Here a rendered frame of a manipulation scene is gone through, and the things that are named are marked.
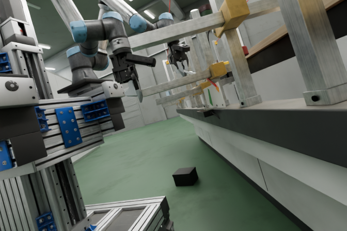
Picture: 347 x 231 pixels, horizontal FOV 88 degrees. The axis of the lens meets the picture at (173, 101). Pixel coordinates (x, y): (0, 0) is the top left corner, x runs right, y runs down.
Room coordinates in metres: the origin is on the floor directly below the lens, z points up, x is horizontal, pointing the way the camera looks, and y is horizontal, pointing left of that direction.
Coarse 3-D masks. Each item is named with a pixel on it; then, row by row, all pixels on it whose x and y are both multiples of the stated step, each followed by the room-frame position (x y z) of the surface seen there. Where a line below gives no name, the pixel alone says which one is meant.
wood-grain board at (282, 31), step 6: (324, 0) 0.41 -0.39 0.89; (330, 0) 0.39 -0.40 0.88; (336, 0) 0.38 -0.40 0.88; (342, 0) 0.38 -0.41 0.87; (324, 6) 0.41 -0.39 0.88; (330, 6) 0.40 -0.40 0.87; (276, 30) 0.58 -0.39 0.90; (282, 30) 0.55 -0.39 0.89; (270, 36) 0.62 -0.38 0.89; (276, 36) 0.59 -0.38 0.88; (282, 36) 0.57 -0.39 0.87; (264, 42) 0.66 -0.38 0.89; (270, 42) 0.63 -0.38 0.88; (252, 48) 0.75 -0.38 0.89; (258, 48) 0.70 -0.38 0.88; (264, 48) 0.70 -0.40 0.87; (252, 54) 0.76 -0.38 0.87
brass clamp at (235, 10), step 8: (232, 0) 0.43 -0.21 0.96; (240, 0) 0.43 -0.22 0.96; (224, 8) 0.44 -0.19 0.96; (232, 8) 0.43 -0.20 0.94; (240, 8) 0.43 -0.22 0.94; (248, 8) 0.43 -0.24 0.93; (224, 16) 0.45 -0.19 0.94; (232, 16) 0.43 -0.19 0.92; (240, 16) 0.43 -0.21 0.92; (224, 24) 0.47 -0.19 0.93; (232, 24) 0.47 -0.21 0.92; (216, 32) 0.53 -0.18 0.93
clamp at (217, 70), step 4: (212, 64) 0.67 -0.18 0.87; (216, 64) 0.68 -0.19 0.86; (220, 64) 0.68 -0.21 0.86; (224, 64) 0.68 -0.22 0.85; (208, 68) 0.72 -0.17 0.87; (212, 68) 0.68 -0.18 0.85; (216, 68) 0.68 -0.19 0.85; (220, 68) 0.68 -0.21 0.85; (224, 68) 0.68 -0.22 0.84; (212, 72) 0.69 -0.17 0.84; (216, 72) 0.68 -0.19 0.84; (220, 72) 0.68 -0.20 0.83; (224, 72) 0.68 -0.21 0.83; (212, 76) 0.70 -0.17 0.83; (216, 76) 0.68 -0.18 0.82; (220, 76) 0.72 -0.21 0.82
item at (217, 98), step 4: (216, 84) 0.68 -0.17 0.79; (208, 88) 0.82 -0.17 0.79; (212, 88) 0.75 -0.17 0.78; (204, 92) 0.91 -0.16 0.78; (212, 92) 0.77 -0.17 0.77; (216, 92) 0.71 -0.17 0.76; (220, 92) 0.67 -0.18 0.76; (208, 96) 0.86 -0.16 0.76; (212, 96) 0.79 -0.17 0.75; (216, 96) 0.73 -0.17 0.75; (220, 96) 0.68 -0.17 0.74; (208, 100) 0.88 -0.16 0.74; (212, 100) 0.81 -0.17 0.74; (216, 100) 0.75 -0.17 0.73; (220, 100) 0.69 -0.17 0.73; (208, 104) 0.91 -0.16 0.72; (216, 104) 0.77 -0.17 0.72; (220, 104) 0.71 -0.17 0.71; (224, 104) 0.67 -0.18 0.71
